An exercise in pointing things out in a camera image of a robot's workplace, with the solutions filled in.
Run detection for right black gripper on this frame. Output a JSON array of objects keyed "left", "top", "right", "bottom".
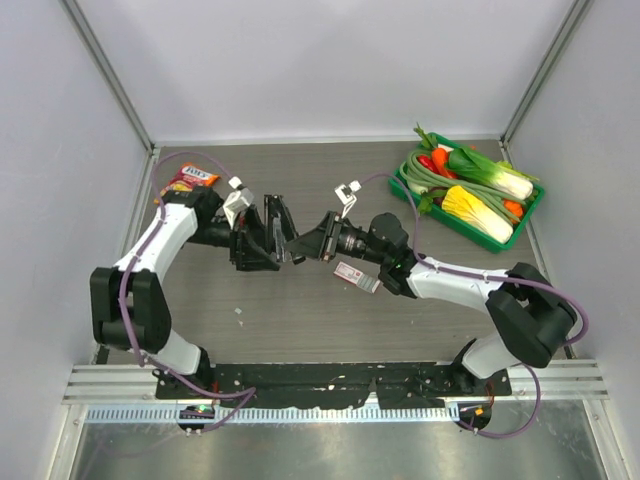
[{"left": 284, "top": 211, "right": 389, "bottom": 266}]

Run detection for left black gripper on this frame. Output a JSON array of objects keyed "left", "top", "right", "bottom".
[{"left": 187, "top": 205, "right": 284, "bottom": 271}]

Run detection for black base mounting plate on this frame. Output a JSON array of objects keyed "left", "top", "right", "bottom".
[{"left": 154, "top": 361, "right": 513, "bottom": 409}]

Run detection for red staple box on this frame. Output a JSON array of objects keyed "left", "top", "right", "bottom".
[{"left": 333, "top": 262, "right": 380, "bottom": 294}]

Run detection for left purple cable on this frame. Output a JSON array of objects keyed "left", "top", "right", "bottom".
[{"left": 117, "top": 151, "right": 259, "bottom": 434}]

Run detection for purple cable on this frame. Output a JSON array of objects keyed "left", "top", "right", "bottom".
[
  {"left": 357, "top": 172, "right": 591, "bottom": 437},
  {"left": 117, "top": 151, "right": 259, "bottom": 434}
]

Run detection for green plastic tray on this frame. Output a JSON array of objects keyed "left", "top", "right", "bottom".
[{"left": 389, "top": 126, "right": 544, "bottom": 253}]

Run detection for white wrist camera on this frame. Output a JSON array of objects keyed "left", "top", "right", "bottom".
[
  {"left": 334, "top": 180, "right": 362, "bottom": 219},
  {"left": 223, "top": 176, "right": 255, "bottom": 228}
]

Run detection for green long beans toy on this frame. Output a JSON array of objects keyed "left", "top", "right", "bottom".
[{"left": 399, "top": 150, "right": 527, "bottom": 223}]

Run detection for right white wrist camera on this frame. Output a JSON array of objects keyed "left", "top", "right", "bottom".
[{"left": 334, "top": 180, "right": 362, "bottom": 219}]

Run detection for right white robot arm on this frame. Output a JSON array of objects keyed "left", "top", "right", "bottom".
[{"left": 285, "top": 212, "right": 577, "bottom": 395}]

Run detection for small orange carrot toy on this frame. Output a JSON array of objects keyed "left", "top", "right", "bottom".
[{"left": 503, "top": 199, "right": 524, "bottom": 219}]

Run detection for yellow napa cabbage toy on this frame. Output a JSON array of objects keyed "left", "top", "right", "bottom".
[{"left": 441, "top": 186, "right": 513, "bottom": 244}]

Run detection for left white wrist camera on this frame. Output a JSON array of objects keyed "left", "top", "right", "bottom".
[{"left": 223, "top": 176, "right": 255, "bottom": 228}]

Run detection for white slotted cable duct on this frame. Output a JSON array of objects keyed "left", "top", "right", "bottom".
[{"left": 85, "top": 404, "right": 459, "bottom": 426}]

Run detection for orange candy bag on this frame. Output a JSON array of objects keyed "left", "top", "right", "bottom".
[{"left": 160, "top": 162, "right": 220, "bottom": 207}]

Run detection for red chili pepper toy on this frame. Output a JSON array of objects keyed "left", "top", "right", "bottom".
[{"left": 417, "top": 155, "right": 440, "bottom": 175}]

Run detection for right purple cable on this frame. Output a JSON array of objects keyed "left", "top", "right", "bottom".
[{"left": 357, "top": 172, "right": 591, "bottom": 437}]

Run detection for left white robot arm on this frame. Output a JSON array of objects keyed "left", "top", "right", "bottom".
[{"left": 89, "top": 187, "right": 280, "bottom": 399}]

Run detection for green bok choy toy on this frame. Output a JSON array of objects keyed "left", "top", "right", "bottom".
[{"left": 447, "top": 146, "right": 534, "bottom": 201}]

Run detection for black large stapler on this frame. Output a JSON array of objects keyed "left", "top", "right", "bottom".
[{"left": 264, "top": 194, "right": 306, "bottom": 265}]

